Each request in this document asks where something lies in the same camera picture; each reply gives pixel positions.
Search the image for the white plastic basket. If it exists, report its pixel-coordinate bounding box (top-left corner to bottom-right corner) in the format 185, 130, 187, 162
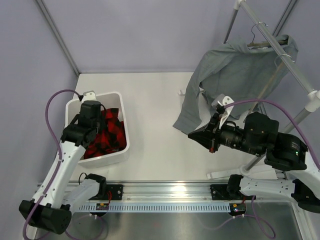
78, 91, 130, 169

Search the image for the hanger of grey shirt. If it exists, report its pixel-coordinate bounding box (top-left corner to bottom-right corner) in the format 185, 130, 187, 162
247, 21, 289, 49

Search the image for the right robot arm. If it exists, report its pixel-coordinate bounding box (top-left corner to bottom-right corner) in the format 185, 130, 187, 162
188, 112, 320, 214

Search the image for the hanger of plaid shirt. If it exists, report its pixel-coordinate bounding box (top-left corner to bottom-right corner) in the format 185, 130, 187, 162
246, 53, 295, 99

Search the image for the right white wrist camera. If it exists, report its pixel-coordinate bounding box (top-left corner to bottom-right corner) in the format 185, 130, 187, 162
211, 94, 234, 129

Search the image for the metal clothes rack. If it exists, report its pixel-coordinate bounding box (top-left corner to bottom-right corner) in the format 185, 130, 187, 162
207, 0, 320, 180

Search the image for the white slotted cable duct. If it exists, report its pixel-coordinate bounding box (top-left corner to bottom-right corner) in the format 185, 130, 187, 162
76, 202, 231, 213

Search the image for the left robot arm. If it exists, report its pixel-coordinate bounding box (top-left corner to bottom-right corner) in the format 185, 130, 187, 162
18, 100, 108, 235

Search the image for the grey shirt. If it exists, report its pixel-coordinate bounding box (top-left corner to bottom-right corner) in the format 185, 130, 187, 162
173, 34, 300, 135

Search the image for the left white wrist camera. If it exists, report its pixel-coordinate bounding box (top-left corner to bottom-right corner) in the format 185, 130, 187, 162
80, 90, 97, 102

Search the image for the red black plaid shirt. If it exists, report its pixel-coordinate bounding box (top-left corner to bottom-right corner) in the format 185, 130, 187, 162
83, 108, 127, 159

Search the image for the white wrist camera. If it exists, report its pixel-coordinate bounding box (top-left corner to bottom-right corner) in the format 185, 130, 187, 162
80, 90, 97, 102
211, 94, 234, 129

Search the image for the aluminium mounting rail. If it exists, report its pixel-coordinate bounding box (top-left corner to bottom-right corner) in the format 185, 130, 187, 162
32, 181, 307, 203

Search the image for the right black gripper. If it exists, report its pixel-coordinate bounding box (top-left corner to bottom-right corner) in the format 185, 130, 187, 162
188, 112, 264, 157

